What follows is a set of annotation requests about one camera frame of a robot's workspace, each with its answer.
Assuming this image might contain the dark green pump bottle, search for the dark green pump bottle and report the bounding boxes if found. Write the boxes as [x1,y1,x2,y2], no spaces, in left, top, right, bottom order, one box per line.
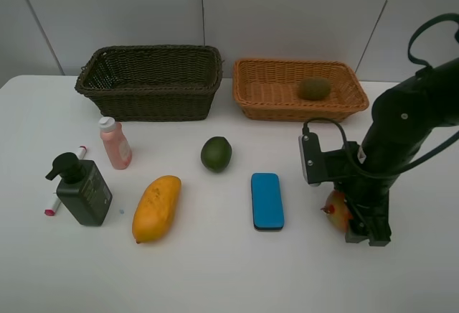
[46,152,113,227]

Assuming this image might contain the blue board eraser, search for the blue board eraser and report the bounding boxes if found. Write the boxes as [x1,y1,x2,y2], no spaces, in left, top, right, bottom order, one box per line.
[251,173,285,231]

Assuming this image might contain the white marker red caps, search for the white marker red caps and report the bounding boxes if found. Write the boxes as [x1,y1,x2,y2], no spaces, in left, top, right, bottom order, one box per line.
[44,146,87,216]

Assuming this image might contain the black cable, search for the black cable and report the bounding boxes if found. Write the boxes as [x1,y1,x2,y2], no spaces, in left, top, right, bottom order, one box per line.
[303,12,459,179]

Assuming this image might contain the brown kiwi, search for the brown kiwi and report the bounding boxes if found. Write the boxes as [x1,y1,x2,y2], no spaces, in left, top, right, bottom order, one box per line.
[298,77,331,101]

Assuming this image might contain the dark brown wicker basket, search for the dark brown wicker basket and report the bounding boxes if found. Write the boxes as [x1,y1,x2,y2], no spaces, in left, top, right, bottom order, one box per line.
[75,45,222,122]

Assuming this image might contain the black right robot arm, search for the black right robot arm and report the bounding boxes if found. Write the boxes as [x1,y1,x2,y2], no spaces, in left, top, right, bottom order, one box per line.
[326,60,458,246]

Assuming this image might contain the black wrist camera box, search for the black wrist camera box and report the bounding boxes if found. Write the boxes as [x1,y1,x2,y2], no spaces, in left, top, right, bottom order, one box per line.
[299,132,326,187]

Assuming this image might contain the orange wicker basket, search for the orange wicker basket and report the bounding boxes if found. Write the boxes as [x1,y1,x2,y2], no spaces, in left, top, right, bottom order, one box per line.
[232,58,369,122]

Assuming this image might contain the pink bottle white cap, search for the pink bottle white cap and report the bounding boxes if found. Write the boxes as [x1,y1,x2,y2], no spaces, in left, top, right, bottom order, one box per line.
[98,116,132,169]

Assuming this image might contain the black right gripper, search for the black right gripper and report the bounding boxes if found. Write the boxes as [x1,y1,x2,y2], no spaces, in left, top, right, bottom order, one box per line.
[322,141,398,247]

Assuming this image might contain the yellow mango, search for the yellow mango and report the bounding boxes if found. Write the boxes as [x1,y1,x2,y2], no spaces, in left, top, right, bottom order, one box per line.
[132,175,181,244]

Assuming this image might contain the green lime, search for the green lime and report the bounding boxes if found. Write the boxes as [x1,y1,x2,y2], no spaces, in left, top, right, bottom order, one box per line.
[200,136,232,173]

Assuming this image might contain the red green pomegranate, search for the red green pomegranate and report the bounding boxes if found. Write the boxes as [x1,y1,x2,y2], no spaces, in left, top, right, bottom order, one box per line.
[321,190,354,233]

